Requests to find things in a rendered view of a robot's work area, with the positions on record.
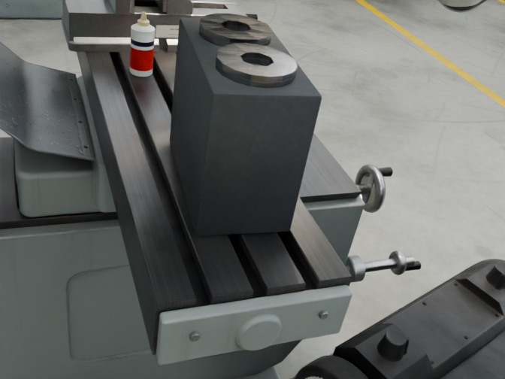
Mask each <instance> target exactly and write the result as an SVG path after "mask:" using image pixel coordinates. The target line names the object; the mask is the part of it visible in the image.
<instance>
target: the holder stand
mask: <svg viewBox="0 0 505 379"><path fill-rule="evenodd" d="M321 100H322V96H321V94H320V93H319V91H318V90H317V89H316V88H315V86H314V85H313V84H312V82H311V81H310V79H309V78H308V77H307V75H306V74H305V73H304V72H303V70H302V69H301V67H300V66H299V65H298V63H297V62H296V61H295V60H294V59H293V57H292V56H291V54H290V53H289V52H288V50H287V49H286V48H285V47H284V45H283V44H282V42H281V41H280V40H279V38H278V37H277V36H276V35H275V33H274V32H273V30H272V29H271V28H270V26H269V25H268V24H267V23H263V22H262V21H259V20H257V19H254V18H252V17H246V16H243V15H239V14H209V15H206V16H204V17H202V18H201V19H199V18H187V17H182V18H180V23H179V33H178V42H177V60H176V69H175V78H174V97H173V106H172V115H171V133H170V142H171V147H172V150H173V153H174V158H175V161H176V164H177V169H178V172H179V176H180V180H181V184H182V186H183V191H184V194H185V197H186V202H187V205H188V209H189V213H190V217H191V219H192V225H193V227H194V230H195V234H196V235H198V236H200V235H231V234H246V233H263V232H288V231H289V230H290V228H291V224H292V219H293V216H294V212H295V206H296V203H297V200H298V194H299V191H300V188H301V181H302V178H303V175H304V169H305V166H306V163H307V157H308V153H309V150H310V145H311V141H312V138H313V133H314V129H315V125H316V120H317V117H318V113H319V108H320V104H321Z"/></svg>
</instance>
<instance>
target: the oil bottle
mask: <svg viewBox="0 0 505 379"><path fill-rule="evenodd" d="M154 42H155V28H154V27H153V26H151V25H150V21H149V20H147V15H146V12H144V11H143V12H142V14H141V18H140V19H139V20H138V23H136V24H134V25H132V27H131V46H130V72H131V73H132V74H133V75H134V76H137V77H148V76H150V75H151V74H152V73H153V55H154Z"/></svg>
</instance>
